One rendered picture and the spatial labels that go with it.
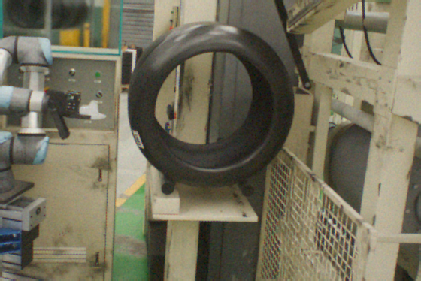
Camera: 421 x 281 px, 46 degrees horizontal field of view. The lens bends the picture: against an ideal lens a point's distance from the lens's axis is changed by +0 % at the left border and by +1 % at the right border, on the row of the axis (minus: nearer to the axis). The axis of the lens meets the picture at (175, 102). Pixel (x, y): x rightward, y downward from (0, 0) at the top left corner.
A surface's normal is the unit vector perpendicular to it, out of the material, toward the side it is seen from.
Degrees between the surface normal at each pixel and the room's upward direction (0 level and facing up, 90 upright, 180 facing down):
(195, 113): 90
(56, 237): 90
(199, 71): 90
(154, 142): 95
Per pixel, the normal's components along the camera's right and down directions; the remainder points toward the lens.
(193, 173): 0.04, 0.37
